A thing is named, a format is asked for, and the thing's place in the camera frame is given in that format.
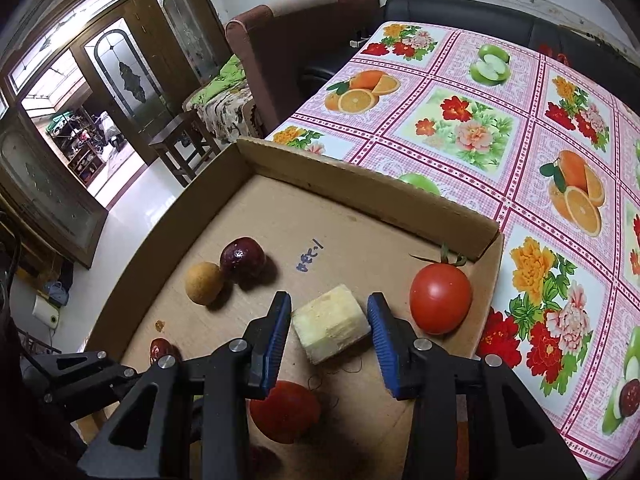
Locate red jujube date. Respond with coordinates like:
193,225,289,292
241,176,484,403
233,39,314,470
149,338,181,365

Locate large red tomato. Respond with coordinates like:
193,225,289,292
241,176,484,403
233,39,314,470
248,380,321,444

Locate small red tomato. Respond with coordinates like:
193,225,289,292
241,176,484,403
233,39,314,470
409,244,473,336

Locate brown kiwi fruit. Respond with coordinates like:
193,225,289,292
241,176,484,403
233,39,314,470
184,261,224,306

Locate dark plum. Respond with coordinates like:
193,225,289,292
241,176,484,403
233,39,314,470
219,236,267,280
618,378,640,418

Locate pale sugarcane chunk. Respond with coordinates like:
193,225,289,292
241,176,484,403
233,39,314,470
292,284,371,365

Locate dark plum on apple print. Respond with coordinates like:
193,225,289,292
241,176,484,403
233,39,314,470
618,378,640,418

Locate shallow cardboard box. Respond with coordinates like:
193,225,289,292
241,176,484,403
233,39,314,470
87,138,503,479

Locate dark wooden stool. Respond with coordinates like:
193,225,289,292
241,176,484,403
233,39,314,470
149,110,220,188

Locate fruit print pink tablecloth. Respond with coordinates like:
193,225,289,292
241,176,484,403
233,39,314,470
270,20,639,479

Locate wooden glass panel door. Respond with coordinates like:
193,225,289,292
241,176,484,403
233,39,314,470
1,0,230,266

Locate green patterned cushion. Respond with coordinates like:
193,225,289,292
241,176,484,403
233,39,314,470
182,54,265,144

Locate red item on sofa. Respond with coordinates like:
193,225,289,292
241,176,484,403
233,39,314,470
537,44,570,66

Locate maroon armchair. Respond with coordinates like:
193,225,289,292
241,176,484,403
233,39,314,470
224,0,380,131

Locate black leather sofa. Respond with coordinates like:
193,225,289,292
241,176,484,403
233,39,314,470
298,0,639,110

